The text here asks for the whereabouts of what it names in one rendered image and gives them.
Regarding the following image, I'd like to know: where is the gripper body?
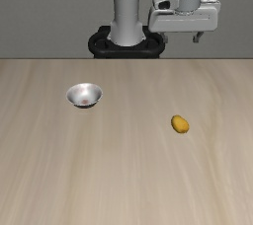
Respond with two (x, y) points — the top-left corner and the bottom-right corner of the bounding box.
(147, 0), (221, 34)

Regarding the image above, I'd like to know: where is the yellow mango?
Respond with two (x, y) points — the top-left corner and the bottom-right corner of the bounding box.
(170, 114), (191, 135)

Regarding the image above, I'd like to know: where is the silver metal bowl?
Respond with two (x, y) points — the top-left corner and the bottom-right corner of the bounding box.
(65, 82), (104, 110)

